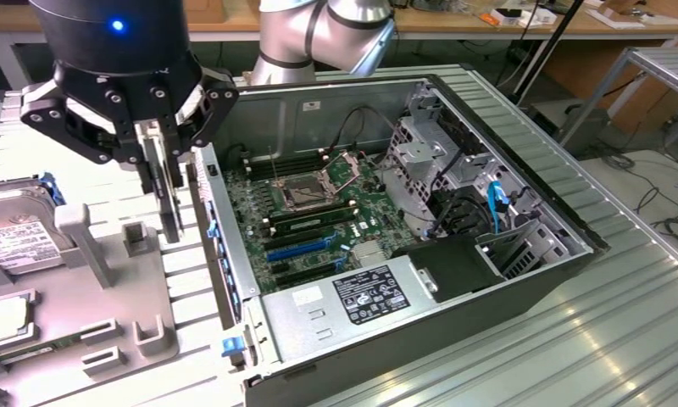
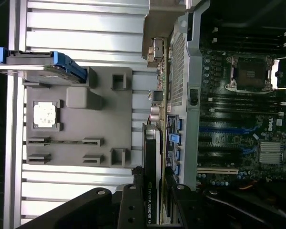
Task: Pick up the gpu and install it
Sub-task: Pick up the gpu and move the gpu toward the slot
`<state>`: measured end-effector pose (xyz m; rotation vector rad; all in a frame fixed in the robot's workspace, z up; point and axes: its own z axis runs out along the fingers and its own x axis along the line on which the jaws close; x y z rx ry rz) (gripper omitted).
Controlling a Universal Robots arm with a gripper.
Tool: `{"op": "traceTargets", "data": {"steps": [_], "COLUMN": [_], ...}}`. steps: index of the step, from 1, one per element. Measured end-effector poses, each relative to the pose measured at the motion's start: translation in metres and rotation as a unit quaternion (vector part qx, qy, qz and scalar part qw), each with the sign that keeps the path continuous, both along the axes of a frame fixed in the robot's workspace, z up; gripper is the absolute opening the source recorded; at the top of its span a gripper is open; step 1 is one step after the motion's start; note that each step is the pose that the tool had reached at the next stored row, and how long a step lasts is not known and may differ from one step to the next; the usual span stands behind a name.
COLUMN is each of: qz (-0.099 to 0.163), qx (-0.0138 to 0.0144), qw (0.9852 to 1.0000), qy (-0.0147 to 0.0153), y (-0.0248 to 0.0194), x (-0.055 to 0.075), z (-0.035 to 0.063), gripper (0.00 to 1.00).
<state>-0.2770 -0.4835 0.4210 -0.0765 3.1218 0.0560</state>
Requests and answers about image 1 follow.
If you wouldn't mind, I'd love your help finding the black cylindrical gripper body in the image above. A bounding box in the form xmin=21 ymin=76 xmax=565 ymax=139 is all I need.
xmin=26 ymin=0 xmax=205 ymax=126

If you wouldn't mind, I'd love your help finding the graphics card with black shroud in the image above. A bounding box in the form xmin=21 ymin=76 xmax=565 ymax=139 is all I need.
xmin=137 ymin=120 xmax=200 ymax=246

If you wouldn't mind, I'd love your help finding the black RAM slot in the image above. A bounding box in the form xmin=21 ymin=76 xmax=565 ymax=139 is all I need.
xmin=246 ymin=163 xmax=323 ymax=181
xmin=242 ymin=153 xmax=321 ymax=171

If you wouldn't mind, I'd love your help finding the thin metal locking lever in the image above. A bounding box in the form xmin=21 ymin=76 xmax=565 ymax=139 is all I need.
xmin=266 ymin=145 xmax=283 ymax=187

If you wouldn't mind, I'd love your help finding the CPU socket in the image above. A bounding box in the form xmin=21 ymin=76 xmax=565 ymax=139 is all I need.
xmin=278 ymin=172 xmax=341 ymax=212

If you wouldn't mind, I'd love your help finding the metal socket cover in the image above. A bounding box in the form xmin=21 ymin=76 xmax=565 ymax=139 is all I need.
xmin=317 ymin=149 xmax=369 ymax=188

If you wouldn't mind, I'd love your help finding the hard disk with blue carrier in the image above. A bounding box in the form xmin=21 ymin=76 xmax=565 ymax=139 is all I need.
xmin=0 ymin=171 xmax=74 ymax=275

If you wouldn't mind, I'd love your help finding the installed RAM stick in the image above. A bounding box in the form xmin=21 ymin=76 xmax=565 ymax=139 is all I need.
xmin=269 ymin=204 xmax=358 ymax=237

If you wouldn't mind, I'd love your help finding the long black expansion slot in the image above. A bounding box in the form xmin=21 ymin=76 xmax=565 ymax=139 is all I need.
xmin=261 ymin=231 xmax=338 ymax=252

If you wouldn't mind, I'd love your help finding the blue expansion slot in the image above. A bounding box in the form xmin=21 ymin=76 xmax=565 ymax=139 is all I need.
xmin=265 ymin=241 xmax=341 ymax=262

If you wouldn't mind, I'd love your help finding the green motherboard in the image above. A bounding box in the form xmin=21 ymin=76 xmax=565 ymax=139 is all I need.
xmin=220 ymin=150 xmax=429 ymax=298

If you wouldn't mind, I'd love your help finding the grey plastic parts rack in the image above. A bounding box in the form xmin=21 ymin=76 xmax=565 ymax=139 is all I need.
xmin=0 ymin=202 xmax=182 ymax=407

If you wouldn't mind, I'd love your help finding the small silver heat sink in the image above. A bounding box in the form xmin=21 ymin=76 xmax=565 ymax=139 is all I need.
xmin=347 ymin=242 xmax=390 ymax=261

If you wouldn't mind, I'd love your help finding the long wooden desk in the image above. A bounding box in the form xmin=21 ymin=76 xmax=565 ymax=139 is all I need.
xmin=0 ymin=0 xmax=678 ymax=47

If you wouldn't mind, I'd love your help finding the silver CPU chip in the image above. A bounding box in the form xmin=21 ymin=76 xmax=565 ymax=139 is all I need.
xmin=0 ymin=298 xmax=33 ymax=345

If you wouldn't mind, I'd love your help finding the orange and white box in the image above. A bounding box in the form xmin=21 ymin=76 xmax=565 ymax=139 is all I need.
xmin=478 ymin=8 xmax=522 ymax=28

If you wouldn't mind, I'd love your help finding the silver power supply unit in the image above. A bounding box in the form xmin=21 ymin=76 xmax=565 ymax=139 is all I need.
xmin=257 ymin=253 xmax=450 ymax=365

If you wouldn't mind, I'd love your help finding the green loose RAM stick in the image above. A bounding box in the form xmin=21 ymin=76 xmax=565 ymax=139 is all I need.
xmin=0 ymin=334 xmax=85 ymax=366

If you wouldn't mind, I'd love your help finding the blue case latch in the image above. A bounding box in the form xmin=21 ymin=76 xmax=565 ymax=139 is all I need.
xmin=220 ymin=336 xmax=245 ymax=359

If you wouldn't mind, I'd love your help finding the black plastic shroud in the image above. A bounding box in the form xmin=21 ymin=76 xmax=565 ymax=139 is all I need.
xmin=391 ymin=235 xmax=509 ymax=304

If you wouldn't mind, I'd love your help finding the black stand pole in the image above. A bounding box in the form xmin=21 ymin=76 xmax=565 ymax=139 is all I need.
xmin=510 ymin=0 xmax=587 ymax=106

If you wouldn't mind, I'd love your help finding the black box on floor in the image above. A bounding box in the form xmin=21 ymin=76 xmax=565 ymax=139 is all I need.
xmin=527 ymin=100 xmax=610 ymax=149

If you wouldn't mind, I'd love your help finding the silver disk bay with grille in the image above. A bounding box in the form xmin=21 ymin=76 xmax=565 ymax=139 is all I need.
xmin=473 ymin=211 xmax=581 ymax=282

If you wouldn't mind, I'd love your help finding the open black PC case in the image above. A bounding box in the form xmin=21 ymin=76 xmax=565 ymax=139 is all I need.
xmin=182 ymin=63 xmax=609 ymax=407

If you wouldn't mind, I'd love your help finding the flat cardboard tray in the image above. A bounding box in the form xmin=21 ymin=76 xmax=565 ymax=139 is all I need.
xmin=585 ymin=0 xmax=649 ymax=31

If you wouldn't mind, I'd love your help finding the black looped wire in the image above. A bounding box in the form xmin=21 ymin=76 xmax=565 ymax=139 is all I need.
xmin=325 ymin=105 xmax=402 ymax=156

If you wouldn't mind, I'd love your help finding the thick black wire bundle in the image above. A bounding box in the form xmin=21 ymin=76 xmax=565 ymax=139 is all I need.
xmin=427 ymin=186 xmax=490 ymax=239

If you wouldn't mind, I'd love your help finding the blue wire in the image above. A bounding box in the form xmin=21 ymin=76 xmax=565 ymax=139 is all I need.
xmin=486 ymin=181 xmax=513 ymax=235

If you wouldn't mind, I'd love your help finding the metal frame slat table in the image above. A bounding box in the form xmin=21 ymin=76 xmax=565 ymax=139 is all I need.
xmin=555 ymin=45 xmax=678 ymax=149

